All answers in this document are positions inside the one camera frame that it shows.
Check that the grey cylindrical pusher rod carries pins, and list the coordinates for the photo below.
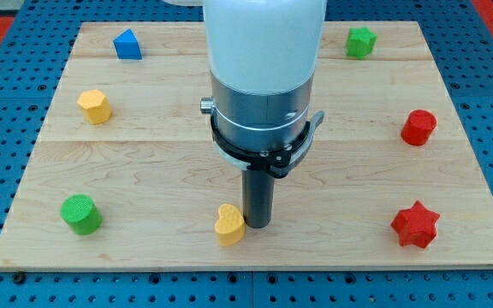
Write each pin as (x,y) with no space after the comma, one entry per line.
(257,197)

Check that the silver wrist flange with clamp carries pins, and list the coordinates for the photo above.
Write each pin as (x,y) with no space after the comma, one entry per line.
(258,132)

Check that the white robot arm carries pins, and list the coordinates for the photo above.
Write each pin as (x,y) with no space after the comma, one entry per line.
(262,57)

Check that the yellow heart block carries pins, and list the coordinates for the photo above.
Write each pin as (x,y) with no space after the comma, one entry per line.
(230,226)

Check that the red cylinder block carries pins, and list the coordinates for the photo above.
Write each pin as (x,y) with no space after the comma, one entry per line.
(418,127)

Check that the red star block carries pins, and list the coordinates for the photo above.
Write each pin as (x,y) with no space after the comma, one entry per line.
(416,226)

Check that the blue triangle block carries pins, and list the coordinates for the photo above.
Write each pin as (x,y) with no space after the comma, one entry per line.
(127,46)

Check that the yellow hexagon block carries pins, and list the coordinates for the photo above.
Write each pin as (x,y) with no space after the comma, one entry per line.
(94,106)

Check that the green cylinder block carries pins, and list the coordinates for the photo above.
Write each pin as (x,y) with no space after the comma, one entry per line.
(81,214)

